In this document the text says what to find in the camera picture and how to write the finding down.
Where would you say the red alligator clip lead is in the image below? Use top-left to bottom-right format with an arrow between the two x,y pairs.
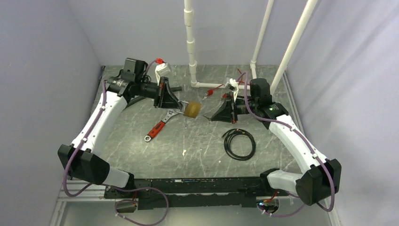
236,68 -> 246,85
202,83 -> 227,100

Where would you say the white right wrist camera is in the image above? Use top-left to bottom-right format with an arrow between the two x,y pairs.
224,77 -> 239,99

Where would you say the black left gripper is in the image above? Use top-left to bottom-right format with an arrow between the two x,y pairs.
135,76 -> 182,109

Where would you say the coiled black usb cable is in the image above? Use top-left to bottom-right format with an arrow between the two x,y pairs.
221,128 -> 257,161

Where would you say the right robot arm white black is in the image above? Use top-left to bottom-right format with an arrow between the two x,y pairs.
209,78 -> 342,211

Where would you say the red handled adjustable wrench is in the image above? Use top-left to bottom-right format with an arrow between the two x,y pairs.
144,109 -> 178,142

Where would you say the black corrugated hose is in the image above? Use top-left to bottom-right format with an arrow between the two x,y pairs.
124,86 -> 183,110

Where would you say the white pvc pipe frame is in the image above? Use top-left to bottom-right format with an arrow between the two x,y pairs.
182,0 -> 317,89

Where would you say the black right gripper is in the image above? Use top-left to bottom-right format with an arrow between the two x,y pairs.
211,91 -> 258,124

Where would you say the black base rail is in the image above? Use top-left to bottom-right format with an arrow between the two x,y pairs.
104,177 -> 288,210

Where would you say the brass padlock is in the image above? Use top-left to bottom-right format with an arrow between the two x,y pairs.
174,100 -> 202,118

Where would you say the aluminium frame rail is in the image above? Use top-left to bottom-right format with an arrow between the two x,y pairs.
49,182 -> 107,226

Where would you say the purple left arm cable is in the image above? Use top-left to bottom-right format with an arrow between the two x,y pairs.
62,59 -> 170,226

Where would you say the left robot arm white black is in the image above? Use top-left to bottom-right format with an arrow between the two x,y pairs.
57,58 -> 183,198

